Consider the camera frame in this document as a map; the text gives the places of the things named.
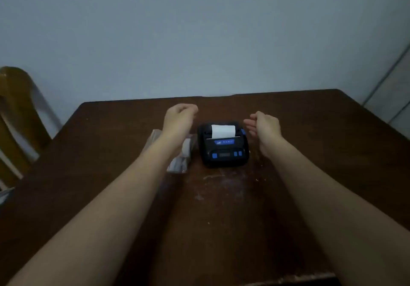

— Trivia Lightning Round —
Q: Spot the person's right forearm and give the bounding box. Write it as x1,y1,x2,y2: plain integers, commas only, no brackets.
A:
268,139,410,286

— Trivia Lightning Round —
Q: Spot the clear plastic bag of paper rolls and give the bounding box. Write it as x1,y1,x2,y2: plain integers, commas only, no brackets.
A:
142,129,197,174

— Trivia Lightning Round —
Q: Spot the black portable receipt printer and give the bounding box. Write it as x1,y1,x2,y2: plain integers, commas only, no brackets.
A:
197,122,250,168

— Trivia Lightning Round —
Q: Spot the person's left hand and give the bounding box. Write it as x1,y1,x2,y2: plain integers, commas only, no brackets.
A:
161,104,199,143

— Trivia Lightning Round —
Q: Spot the white receipt paper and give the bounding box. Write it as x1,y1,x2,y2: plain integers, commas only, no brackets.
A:
211,124,236,140

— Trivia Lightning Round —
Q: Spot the person's left forearm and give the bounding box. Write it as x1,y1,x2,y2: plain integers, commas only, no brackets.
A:
6,131,184,286

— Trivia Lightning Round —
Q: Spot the wooden chair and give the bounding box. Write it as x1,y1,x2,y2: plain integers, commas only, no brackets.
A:
0,66,53,191

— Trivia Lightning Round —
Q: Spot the person's right hand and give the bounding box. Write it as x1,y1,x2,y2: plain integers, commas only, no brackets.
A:
243,111,286,158

